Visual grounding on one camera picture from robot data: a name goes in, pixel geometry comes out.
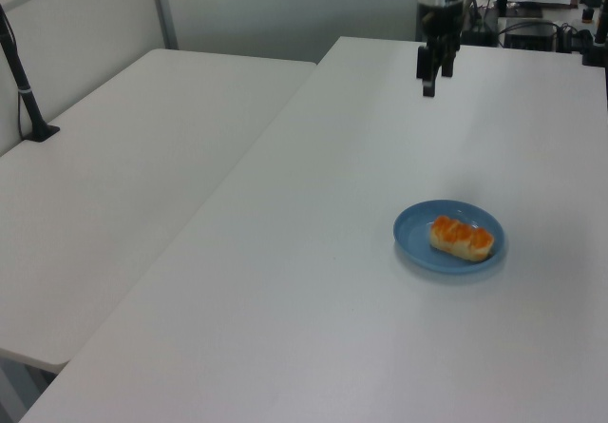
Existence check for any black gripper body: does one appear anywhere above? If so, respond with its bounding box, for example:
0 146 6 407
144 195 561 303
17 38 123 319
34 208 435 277
419 3 465 57

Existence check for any bread loaf with orange glaze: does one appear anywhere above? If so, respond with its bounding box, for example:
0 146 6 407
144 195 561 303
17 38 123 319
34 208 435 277
429 215 495 261

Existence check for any small black box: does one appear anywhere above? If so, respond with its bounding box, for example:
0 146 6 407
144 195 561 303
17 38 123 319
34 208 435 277
459 27 498 47

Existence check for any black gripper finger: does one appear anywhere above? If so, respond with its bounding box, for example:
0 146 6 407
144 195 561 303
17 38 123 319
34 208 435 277
416 44 442 98
439 47 459 79

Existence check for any black clamp stand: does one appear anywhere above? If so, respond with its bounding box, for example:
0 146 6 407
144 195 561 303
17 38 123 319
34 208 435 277
579 0 608 68

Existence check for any black electronics box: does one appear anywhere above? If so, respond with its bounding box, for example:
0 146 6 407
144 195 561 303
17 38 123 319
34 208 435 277
502 20 561 52

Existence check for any grey metal partition post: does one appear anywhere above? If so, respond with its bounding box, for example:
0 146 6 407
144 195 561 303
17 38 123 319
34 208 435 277
145 0 180 51

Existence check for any black cable bundle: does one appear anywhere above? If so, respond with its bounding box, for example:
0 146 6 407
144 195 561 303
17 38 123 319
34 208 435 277
556 22 596 55

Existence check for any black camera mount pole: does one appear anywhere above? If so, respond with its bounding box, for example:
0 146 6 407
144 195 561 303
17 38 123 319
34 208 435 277
0 3 62 144

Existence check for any blue round plate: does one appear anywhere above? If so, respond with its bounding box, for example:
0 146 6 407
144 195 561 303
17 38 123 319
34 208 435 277
392 199 504 272

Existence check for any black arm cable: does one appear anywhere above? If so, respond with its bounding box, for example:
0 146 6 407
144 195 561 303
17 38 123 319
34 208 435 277
463 0 486 32

